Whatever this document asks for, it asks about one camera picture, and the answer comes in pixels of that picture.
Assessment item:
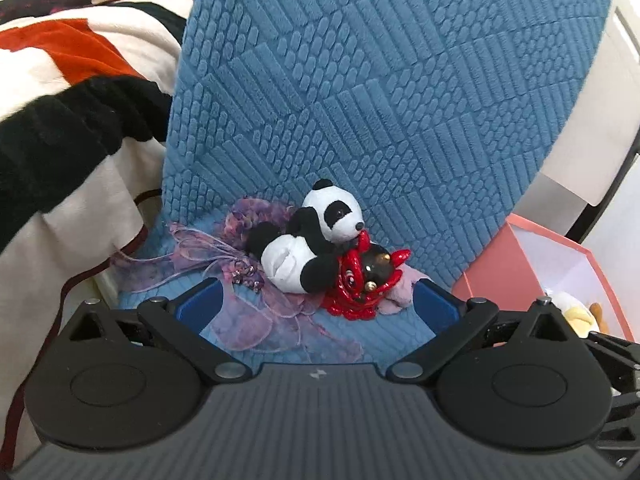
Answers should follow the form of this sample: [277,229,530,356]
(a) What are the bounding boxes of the black metal rod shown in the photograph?
[565,132,640,246]

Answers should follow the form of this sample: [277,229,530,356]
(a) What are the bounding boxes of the black and white panda plush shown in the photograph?
[246,179,366,295]

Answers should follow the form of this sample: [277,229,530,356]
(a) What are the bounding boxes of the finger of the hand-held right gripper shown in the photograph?
[586,331,640,465]

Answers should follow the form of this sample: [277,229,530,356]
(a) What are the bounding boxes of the yellow and white plush toy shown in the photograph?
[544,290,608,339]

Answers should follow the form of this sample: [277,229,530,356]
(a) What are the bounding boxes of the red white black blanket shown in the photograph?
[0,0,201,471]

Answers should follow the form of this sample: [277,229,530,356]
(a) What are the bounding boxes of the pink box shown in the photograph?
[451,213,640,343]

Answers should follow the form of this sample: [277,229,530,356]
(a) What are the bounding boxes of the small lilac plush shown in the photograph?
[377,264,426,315]

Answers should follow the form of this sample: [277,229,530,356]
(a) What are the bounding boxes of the purple organza ribbon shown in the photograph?
[110,197,371,361]

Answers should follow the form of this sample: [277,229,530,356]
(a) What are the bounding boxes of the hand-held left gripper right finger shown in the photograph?
[386,279,582,385]

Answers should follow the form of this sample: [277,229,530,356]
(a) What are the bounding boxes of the blue textured chair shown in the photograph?
[117,0,618,367]

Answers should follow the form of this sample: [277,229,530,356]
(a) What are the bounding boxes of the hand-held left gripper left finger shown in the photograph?
[60,279,252,386]

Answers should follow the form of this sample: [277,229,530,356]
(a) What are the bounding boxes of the red lion dance toy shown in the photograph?
[320,230,413,322]

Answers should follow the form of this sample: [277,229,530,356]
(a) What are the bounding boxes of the white furniture panel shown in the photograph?
[537,0,640,206]

